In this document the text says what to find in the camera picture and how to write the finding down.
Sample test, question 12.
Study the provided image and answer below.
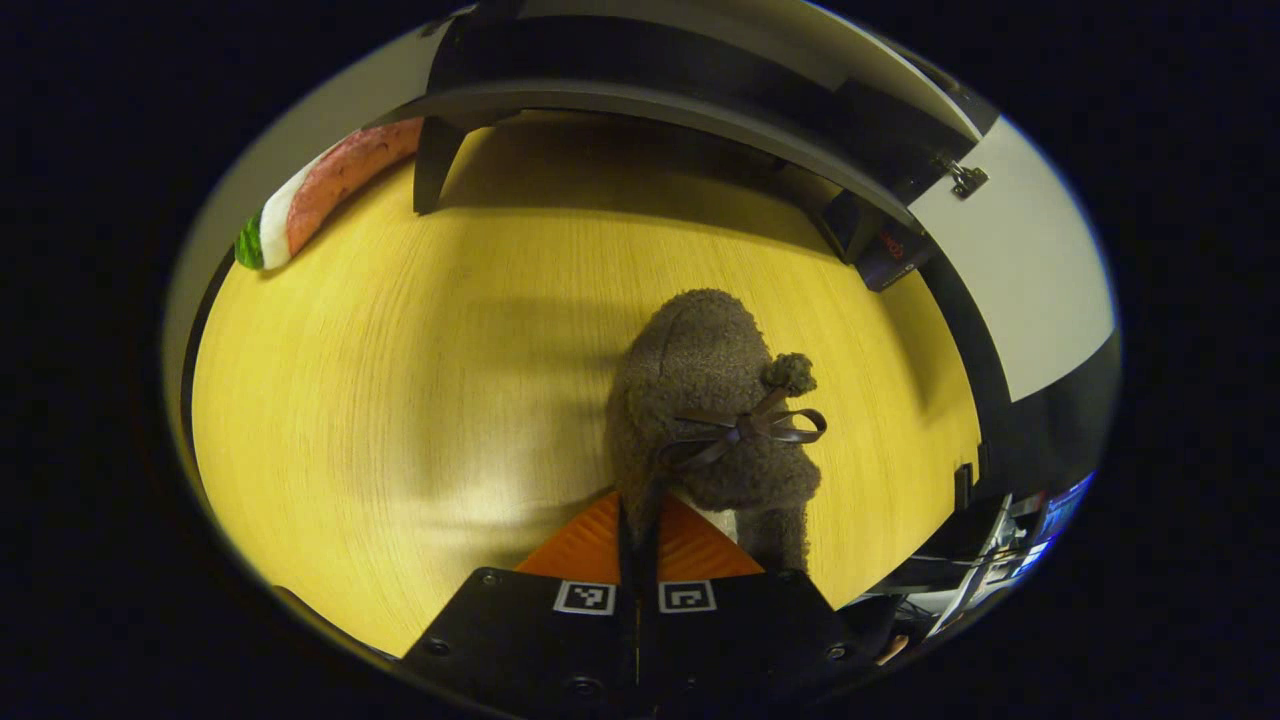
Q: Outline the white grey shoe cabinet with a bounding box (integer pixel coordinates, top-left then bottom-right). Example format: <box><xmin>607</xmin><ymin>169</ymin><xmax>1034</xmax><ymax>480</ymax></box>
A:
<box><xmin>380</xmin><ymin>0</ymin><xmax>1001</xmax><ymax>293</ymax></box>

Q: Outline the black backdrop cloth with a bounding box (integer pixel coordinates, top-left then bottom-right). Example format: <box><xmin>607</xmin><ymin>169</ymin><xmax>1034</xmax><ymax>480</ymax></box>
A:
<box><xmin>985</xmin><ymin>330</ymin><xmax>1121</xmax><ymax>501</ymax></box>

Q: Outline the brown fuzzy shoe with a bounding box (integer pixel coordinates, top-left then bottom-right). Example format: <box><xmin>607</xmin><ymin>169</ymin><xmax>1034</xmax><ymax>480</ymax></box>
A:
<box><xmin>605</xmin><ymin>290</ymin><xmax>829</xmax><ymax>573</ymax></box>

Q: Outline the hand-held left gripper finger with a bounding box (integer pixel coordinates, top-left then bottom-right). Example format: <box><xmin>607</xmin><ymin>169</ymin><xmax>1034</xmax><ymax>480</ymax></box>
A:
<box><xmin>400</xmin><ymin>490</ymin><xmax>641</xmax><ymax>717</ymax></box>
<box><xmin>640</xmin><ymin>495</ymin><xmax>853</xmax><ymax>717</ymax></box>

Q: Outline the metal door hinge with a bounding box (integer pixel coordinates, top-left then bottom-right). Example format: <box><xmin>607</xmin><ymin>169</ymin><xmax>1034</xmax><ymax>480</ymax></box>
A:
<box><xmin>940</xmin><ymin>158</ymin><xmax>989</xmax><ymax>199</ymax></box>

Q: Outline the red white green striped object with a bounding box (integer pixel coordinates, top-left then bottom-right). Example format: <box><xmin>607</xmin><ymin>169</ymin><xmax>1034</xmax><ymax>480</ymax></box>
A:
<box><xmin>235</xmin><ymin>118</ymin><xmax>426</xmax><ymax>271</ymax></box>

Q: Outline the computer monitor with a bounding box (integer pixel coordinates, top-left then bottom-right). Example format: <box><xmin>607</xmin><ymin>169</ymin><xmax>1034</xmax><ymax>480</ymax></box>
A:
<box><xmin>1030</xmin><ymin>470</ymin><xmax>1098</xmax><ymax>546</ymax></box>

